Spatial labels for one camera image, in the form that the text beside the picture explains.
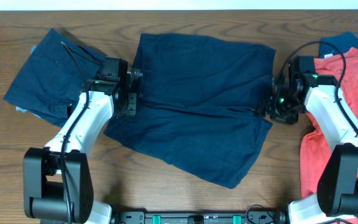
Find navy blue shorts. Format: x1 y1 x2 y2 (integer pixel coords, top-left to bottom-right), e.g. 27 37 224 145
104 34 275 189

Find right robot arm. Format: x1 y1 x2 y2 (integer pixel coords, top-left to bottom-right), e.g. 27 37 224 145
255 56 358 223

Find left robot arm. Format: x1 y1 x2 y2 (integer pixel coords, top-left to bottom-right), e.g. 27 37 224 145
23 57 143 223

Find dark blue garment underneath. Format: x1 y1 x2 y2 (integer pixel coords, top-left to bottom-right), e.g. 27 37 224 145
319 32 358 58

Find red orange t-shirt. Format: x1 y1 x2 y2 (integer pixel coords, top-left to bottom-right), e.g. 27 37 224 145
300 47 358 198

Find folded navy shorts stack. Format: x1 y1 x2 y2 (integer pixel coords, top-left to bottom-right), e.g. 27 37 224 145
4 29 105 127

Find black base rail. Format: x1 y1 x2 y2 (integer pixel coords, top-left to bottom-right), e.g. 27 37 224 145
110 205 290 224

